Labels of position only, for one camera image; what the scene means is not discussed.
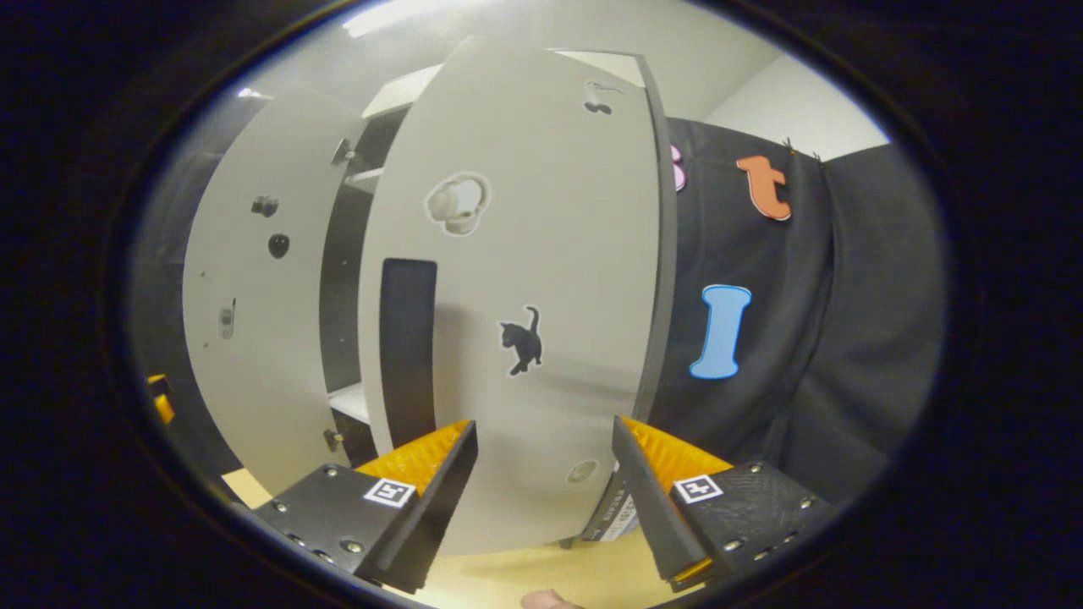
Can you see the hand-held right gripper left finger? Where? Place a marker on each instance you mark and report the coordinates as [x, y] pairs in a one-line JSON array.
[[440, 499]]

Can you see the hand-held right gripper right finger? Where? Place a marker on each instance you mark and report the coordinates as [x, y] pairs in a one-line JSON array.
[[647, 499]]

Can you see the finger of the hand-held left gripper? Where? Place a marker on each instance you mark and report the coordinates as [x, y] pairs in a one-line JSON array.
[[163, 408]]

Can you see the white cabinet door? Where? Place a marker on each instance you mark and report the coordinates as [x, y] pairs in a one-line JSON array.
[[550, 211], [271, 338]]

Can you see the white shoe cabinet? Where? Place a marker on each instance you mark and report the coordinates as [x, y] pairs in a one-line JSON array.
[[347, 296]]

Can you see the small white box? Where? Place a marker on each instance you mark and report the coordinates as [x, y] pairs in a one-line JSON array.
[[613, 516]]

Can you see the black backdrop cloth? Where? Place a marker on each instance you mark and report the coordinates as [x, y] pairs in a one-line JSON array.
[[804, 338]]

